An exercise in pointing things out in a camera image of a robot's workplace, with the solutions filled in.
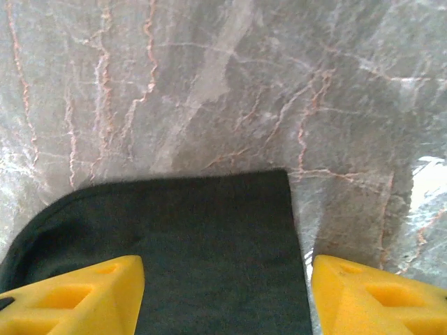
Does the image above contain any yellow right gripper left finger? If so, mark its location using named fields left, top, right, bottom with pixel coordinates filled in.
left=0, top=254, right=145, bottom=335

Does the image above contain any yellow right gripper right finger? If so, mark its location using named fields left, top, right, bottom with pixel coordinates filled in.
left=311, top=254, right=447, bottom=335

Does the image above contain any black t-shirt with floral print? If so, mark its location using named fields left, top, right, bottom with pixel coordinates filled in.
left=0, top=167, right=314, bottom=335

